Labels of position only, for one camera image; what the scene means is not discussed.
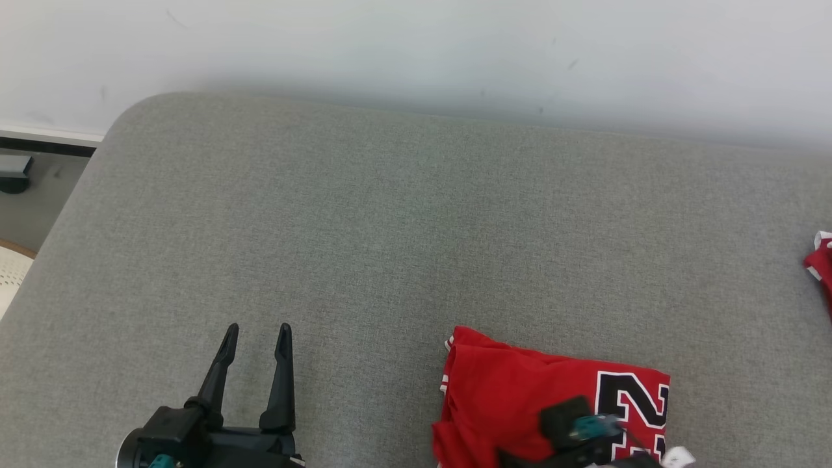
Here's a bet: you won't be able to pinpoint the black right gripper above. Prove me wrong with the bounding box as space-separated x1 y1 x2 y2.
497 435 664 468

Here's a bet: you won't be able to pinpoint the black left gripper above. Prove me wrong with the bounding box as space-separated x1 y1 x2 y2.
185 323 306 468

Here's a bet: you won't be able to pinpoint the red shirt white sleeves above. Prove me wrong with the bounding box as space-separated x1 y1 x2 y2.
432 326 671 468

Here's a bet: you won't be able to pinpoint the red white jersey shirt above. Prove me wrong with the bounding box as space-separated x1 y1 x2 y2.
803 231 832 320

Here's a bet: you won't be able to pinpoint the cream perforated laundry basket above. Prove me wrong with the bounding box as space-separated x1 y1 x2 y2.
0 239 37 319

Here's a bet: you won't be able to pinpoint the grey metal wheeled stand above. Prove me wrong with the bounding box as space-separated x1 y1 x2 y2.
0 155 34 195

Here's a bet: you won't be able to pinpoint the teal plug right camera cable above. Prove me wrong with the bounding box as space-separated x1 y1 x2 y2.
571 414 657 456

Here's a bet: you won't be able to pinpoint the white black wall baseboard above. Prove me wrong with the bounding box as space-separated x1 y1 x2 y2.
0 127 105 159

